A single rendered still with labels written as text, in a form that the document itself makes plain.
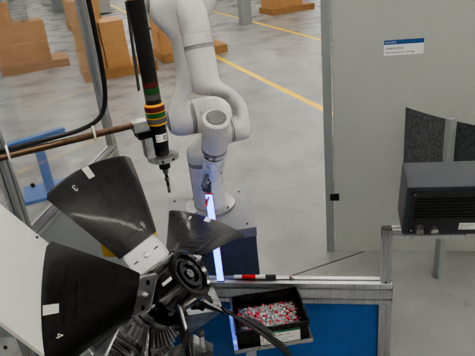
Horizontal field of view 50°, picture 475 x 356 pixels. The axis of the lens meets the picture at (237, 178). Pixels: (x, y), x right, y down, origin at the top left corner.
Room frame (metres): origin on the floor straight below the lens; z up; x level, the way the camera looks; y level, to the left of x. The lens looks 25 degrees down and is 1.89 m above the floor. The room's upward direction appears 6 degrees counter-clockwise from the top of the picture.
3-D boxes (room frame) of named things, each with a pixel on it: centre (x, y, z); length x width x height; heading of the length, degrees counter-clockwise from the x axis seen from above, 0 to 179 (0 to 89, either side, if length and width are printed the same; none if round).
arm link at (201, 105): (1.74, 0.09, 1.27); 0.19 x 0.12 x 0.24; 105
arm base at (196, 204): (1.73, 0.12, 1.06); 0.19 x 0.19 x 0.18
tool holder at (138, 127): (1.04, 0.17, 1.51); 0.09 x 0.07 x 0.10; 114
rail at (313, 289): (1.38, -0.01, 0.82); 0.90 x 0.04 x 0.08; 79
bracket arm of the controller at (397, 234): (1.28, -0.53, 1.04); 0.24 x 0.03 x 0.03; 79
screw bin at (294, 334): (1.20, -0.05, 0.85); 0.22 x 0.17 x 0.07; 94
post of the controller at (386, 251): (1.30, -0.43, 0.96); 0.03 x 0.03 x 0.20; 79
